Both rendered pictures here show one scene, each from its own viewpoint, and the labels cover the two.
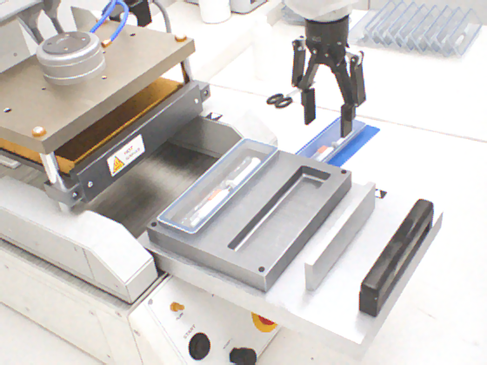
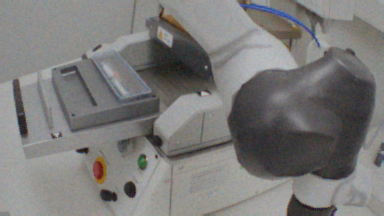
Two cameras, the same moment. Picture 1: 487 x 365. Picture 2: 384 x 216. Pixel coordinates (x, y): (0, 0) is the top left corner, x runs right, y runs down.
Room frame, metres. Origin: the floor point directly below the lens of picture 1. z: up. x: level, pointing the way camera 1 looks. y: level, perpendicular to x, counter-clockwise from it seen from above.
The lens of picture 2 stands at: (0.93, -0.56, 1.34)
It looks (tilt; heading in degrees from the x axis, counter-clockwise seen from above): 31 degrees down; 108
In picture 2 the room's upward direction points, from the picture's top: 6 degrees clockwise
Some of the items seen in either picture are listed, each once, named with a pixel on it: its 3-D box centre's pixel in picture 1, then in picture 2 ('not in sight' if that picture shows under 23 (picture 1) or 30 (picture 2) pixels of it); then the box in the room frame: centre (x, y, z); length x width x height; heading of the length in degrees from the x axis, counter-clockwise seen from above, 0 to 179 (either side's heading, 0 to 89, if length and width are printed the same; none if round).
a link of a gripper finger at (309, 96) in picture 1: (310, 106); not in sight; (1.01, -0.15, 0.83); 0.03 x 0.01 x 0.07; 135
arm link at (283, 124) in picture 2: not in sight; (316, 112); (0.94, -0.20, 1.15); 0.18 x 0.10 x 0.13; 26
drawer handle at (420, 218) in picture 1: (398, 253); (18, 103); (0.45, -0.15, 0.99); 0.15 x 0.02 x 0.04; 141
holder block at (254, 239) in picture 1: (252, 205); (95, 86); (0.56, -0.01, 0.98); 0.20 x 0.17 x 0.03; 141
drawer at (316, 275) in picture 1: (286, 224); (74, 97); (0.53, -0.04, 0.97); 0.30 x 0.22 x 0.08; 51
